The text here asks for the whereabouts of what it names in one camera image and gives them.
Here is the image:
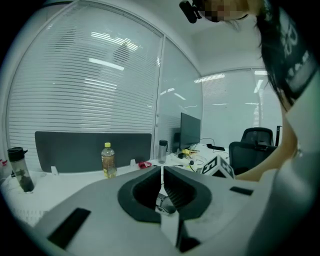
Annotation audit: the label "grey water bottle black lid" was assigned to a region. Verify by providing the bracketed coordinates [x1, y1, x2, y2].
[157, 139, 169, 165]

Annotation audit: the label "small yellow object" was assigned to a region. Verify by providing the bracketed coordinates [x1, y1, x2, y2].
[177, 148, 193, 159]

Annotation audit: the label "white window blinds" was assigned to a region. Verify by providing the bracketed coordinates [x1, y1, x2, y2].
[6, 4, 163, 173]

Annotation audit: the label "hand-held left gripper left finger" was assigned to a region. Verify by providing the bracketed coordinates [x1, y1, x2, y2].
[117, 165, 162, 224]

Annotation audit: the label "black-lidded clear tumbler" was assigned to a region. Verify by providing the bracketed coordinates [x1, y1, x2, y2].
[7, 146, 35, 194]

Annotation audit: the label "person's head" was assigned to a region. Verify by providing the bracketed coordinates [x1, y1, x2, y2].
[199, 0, 258, 25]

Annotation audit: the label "person's white shirt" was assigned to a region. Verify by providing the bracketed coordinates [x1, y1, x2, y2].
[246, 67, 320, 256]

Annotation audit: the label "black cable with plug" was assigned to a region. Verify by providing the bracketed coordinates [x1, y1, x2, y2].
[187, 159, 208, 173]

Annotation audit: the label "black mesh office chair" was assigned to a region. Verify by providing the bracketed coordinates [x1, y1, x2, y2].
[228, 127, 279, 176]

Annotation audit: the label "flat black device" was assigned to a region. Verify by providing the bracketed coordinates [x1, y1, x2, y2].
[205, 143, 226, 152]

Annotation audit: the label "red-capped white bottle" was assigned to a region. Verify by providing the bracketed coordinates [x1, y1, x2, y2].
[0, 158, 12, 179]

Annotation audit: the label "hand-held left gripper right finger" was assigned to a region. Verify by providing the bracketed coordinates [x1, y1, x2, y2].
[163, 165, 213, 221]

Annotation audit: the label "yellow-capped tea bottle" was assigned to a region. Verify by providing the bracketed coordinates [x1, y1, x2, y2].
[100, 141, 118, 180]

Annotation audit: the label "dark grey desk divider panel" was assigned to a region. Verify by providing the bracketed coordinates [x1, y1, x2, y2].
[34, 130, 153, 174]

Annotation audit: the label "black head-worn camera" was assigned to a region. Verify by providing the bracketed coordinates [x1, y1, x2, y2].
[178, 0, 204, 25]

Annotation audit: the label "black printed strap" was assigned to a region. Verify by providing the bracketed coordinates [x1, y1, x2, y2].
[276, 7, 320, 101]

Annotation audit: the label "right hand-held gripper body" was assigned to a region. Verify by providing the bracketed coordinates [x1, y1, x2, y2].
[200, 154, 236, 180]

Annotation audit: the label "black computer monitor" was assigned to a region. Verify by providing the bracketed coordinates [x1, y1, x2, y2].
[179, 112, 202, 152]

